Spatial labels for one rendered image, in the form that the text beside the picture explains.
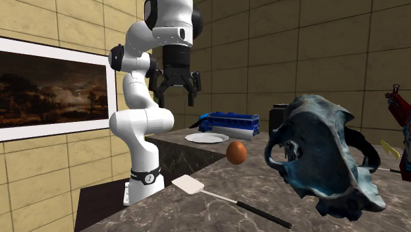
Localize blue toy bus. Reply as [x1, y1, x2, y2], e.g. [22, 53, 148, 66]
[198, 111, 261, 136]

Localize framed dark landscape picture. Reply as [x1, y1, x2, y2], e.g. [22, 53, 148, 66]
[0, 36, 119, 142]

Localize brown egg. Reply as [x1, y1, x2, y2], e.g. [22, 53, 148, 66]
[225, 140, 248, 165]

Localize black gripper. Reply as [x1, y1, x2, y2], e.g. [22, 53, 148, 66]
[155, 44, 202, 109]

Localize white plate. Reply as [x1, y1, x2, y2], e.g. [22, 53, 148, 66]
[184, 132, 231, 145]

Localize grey cylinder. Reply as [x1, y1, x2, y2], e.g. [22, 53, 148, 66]
[211, 125, 255, 142]

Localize thin utensil with black handle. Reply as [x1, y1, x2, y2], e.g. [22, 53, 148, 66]
[376, 166, 402, 175]

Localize black box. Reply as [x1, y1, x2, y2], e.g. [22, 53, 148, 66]
[268, 103, 290, 136]

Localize dark robot stand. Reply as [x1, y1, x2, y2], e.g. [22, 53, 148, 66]
[74, 177, 165, 232]

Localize blue animal skull figure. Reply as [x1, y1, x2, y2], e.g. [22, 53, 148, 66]
[263, 94, 387, 222]

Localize white spatula with black handle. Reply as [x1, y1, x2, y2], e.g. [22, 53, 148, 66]
[171, 174, 293, 230]

